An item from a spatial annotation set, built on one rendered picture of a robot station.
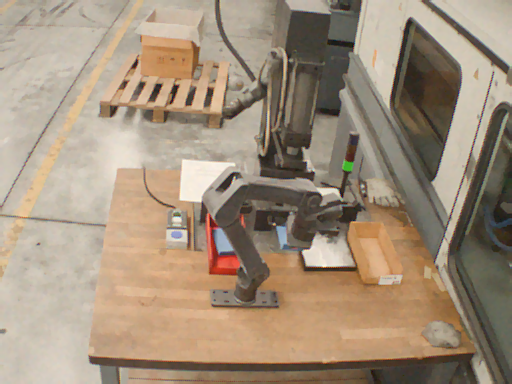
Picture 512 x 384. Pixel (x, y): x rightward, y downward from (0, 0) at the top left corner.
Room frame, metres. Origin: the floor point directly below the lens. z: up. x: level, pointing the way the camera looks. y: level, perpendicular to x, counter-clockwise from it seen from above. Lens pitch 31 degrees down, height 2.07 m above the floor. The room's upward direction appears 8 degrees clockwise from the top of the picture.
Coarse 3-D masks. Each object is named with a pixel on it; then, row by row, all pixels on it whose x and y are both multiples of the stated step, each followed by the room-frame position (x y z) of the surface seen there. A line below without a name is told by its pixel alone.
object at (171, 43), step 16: (160, 16) 5.35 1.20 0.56; (176, 16) 5.35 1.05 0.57; (192, 16) 5.36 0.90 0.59; (144, 32) 4.78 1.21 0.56; (160, 32) 4.79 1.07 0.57; (176, 32) 4.80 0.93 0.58; (192, 32) 4.82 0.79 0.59; (144, 48) 4.82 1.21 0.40; (160, 48) 4.82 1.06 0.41; (176, 48) 4.83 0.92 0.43; (192, 48) 4.85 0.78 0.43; (144, 64) 4.82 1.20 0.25; (160, 64) 4.82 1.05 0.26; (176, 64) 4.83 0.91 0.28; (192, 64) 4.85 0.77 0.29
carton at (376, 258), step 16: (352, 224) 1.68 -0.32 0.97; (368, 224) 1.70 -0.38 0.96; (352, 240) 1.63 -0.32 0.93; (368, 240) 1.69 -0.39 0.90; (384, 240) 1.65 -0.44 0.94; (368, 256) 1.60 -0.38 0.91; (384, 256) 1.61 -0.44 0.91; (368, 272) 1.51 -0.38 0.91; (384, 272) 1.52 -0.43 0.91; (400, 272) 1.47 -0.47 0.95
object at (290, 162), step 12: (276, 144) 1.79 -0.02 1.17; (264, 156) 1.74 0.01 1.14; (276, 156) 1.73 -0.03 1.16; (288, 156) 1.69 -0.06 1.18; (300, 156) 1.71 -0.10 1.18; (264, 168) 1.67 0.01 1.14; (276, 168) 1.68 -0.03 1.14; (288, 168) 1.68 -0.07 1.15; (300, 168) 1.69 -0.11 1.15; (312, 168) 1.71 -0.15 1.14; (312, 180) 1.69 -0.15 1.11
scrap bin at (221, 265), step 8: (208, 216) 1.62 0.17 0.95; (240, 216) 1.65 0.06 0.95; (208, 224) 1.57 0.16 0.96; (216, 224) 1.64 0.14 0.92; (208, 232) 1.53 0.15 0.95; (208, 240) 1.50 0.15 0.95; (208, 248) 1.49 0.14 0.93; (216, 248) 1.52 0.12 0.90; (208, 256) 1.46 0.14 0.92; (216, 256) 1.48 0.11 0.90; (224, 256) 1.49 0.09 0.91; (232, 256) 1.49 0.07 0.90; (208, 264) 1.43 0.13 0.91; (216, 264) 1.44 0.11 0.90; (224, 264) 1.45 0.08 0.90; (232, 264) 1.45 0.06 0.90; (216, 272) 1.40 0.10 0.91; (224, 272) 1.40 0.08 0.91; (232, 272) 1.41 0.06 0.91
